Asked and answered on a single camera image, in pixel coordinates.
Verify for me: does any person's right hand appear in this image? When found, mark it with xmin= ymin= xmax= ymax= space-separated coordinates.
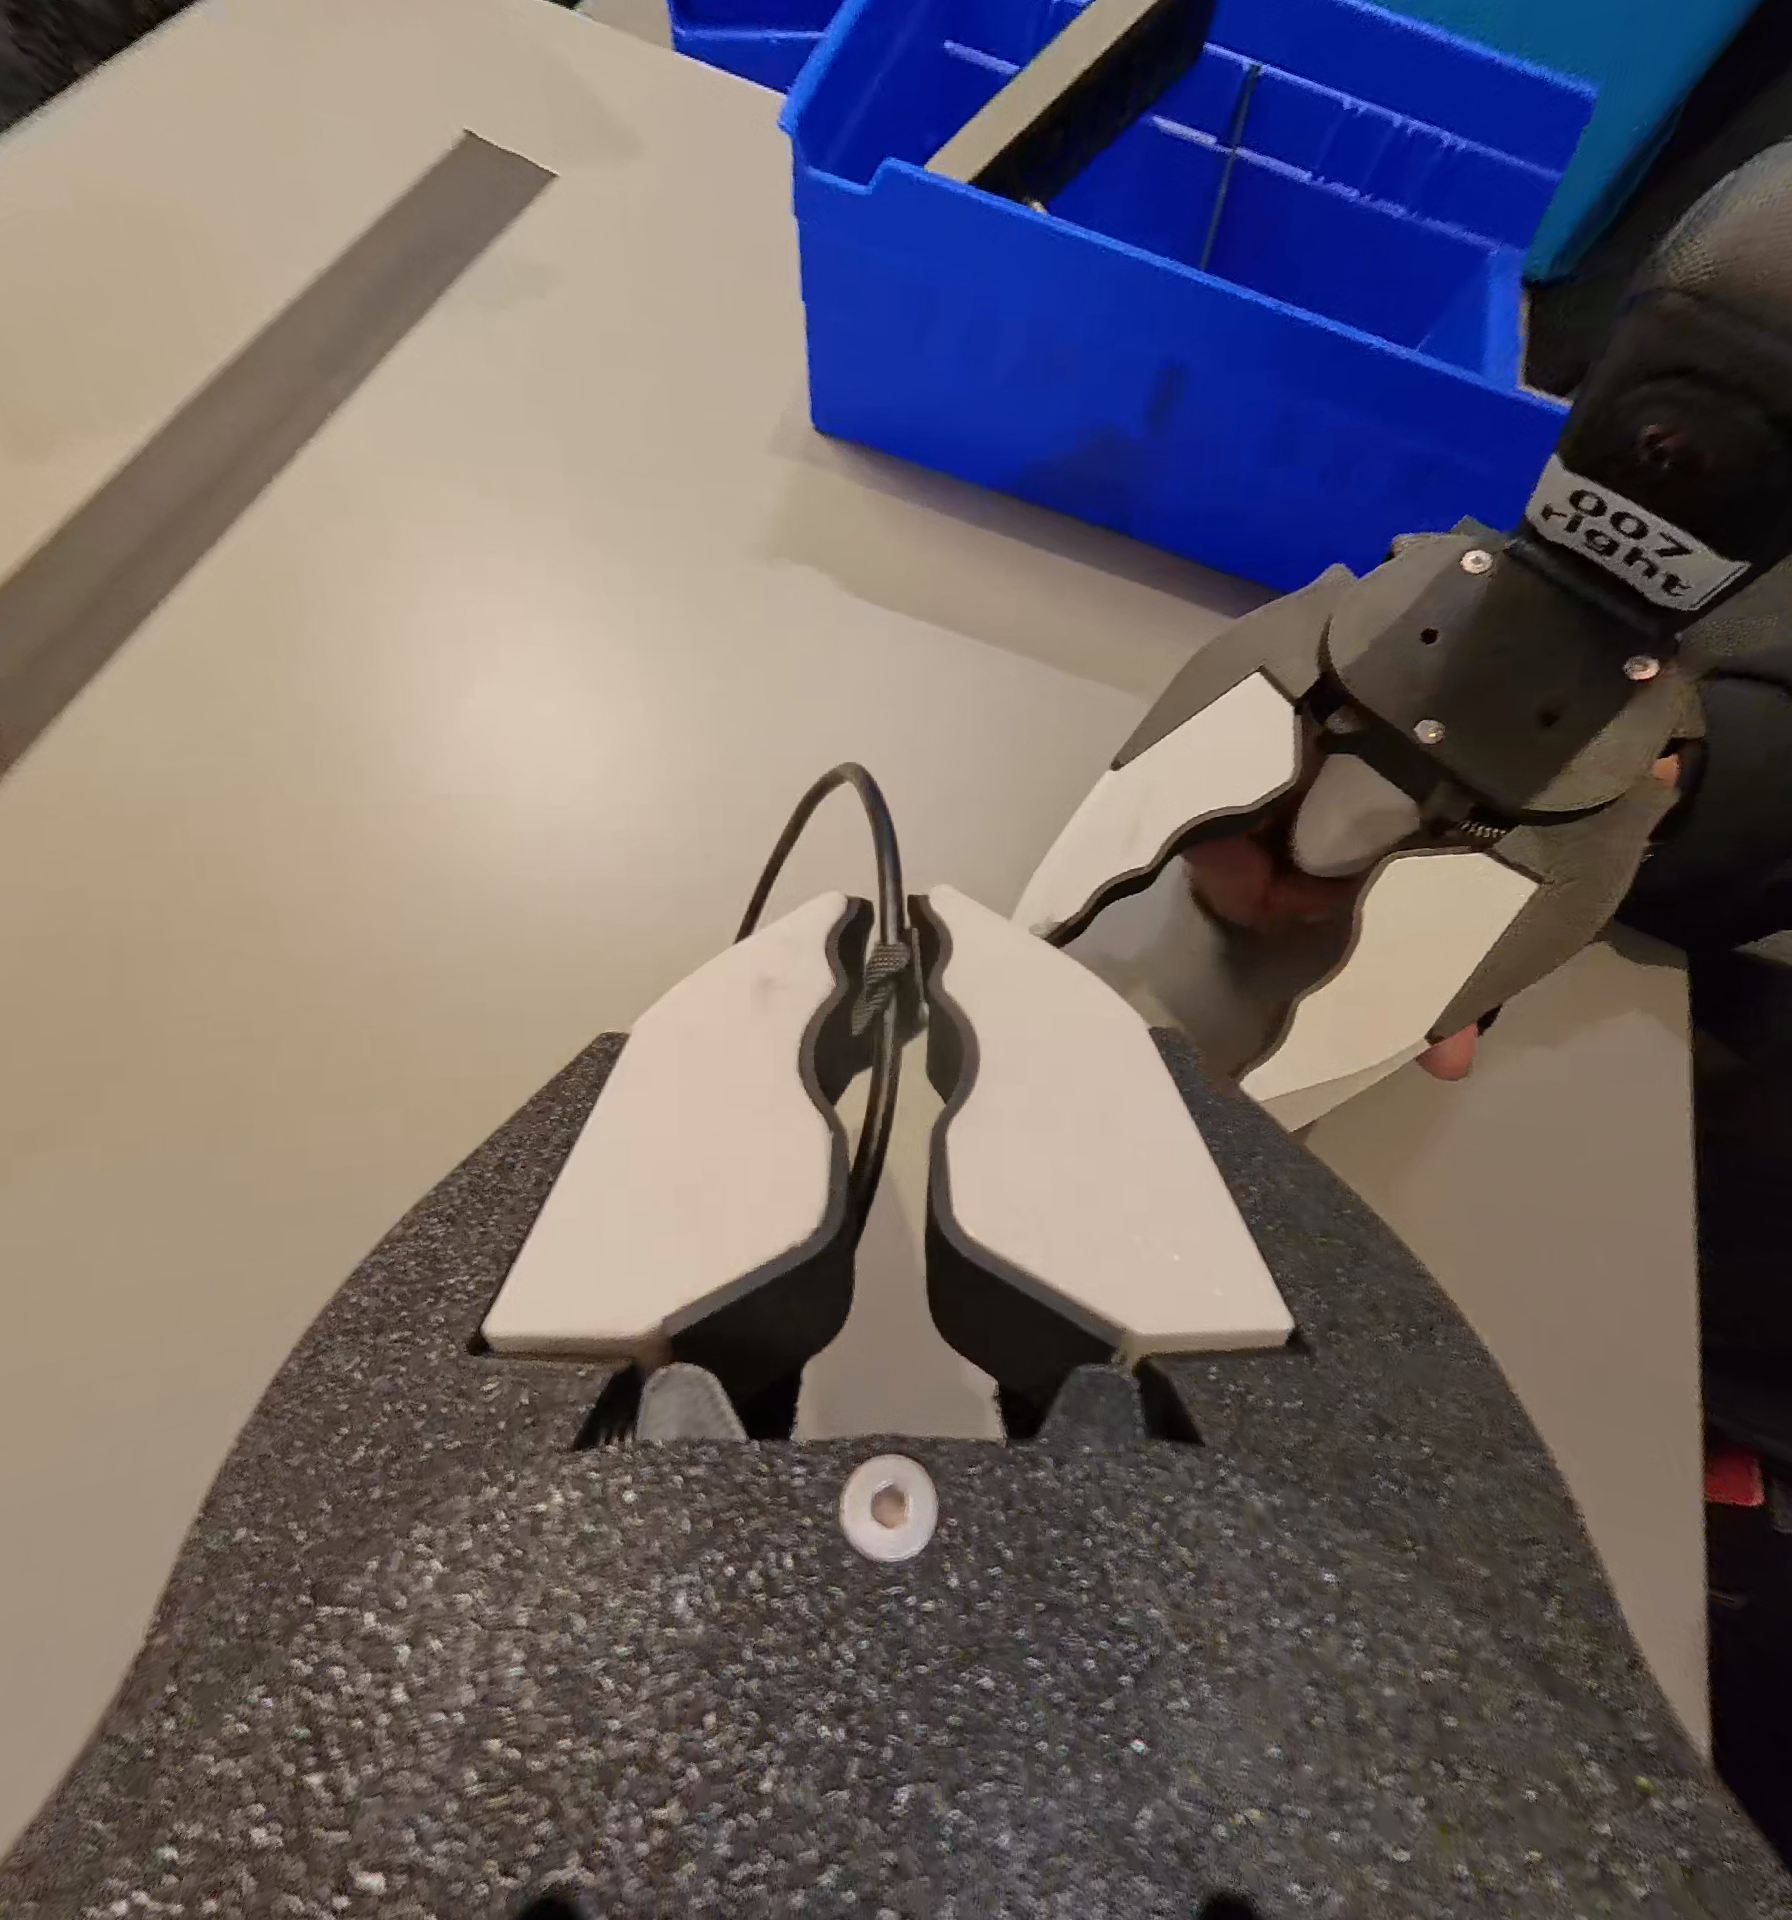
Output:
xmin=1188 ymin=828 xmax=1349 ymax=943

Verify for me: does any thin black rod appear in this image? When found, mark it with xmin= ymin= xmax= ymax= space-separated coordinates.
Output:
xmin=1200 ymin=63 xmax=1265 ymax=275

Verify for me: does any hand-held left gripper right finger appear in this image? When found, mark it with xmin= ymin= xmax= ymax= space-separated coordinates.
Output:
xmin=908 ymin=885 xmax=1299 ymax=1354

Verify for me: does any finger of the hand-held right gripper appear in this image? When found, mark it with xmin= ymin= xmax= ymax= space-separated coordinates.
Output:
xmin=1011 ymin=666 xmax=1311 ymax=950
xmin=1239 ymin=847 xmax=1544 ymax=1133

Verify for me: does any person's black clothing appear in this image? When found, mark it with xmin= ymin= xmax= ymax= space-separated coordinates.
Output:
xmin=1683 ymin=899 xmax=1792 ymax=1920

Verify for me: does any blue plastic bin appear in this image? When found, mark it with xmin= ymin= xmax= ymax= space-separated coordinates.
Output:
xmin=667 ymin=0 xmax=857 ymax=94
xmin=780 ymin=0 xmax=1601 ymax=594

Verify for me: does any person's right forearm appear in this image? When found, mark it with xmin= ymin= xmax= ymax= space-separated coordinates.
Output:
xmin=1616 ymin=525 xmax=1792 ymax=962

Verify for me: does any black cable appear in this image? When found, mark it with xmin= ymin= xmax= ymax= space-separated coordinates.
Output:
xmin=735 ymin=762 xmax=931 ymax=1253

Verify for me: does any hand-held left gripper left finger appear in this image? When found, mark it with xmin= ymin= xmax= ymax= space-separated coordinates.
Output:
xmin=480 ymin=892 xmax=876 ymax=1356

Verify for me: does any teal panel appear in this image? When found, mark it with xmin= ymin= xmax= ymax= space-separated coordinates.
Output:
xmin=1414 ymin=0 xmax=1775 ymax=287

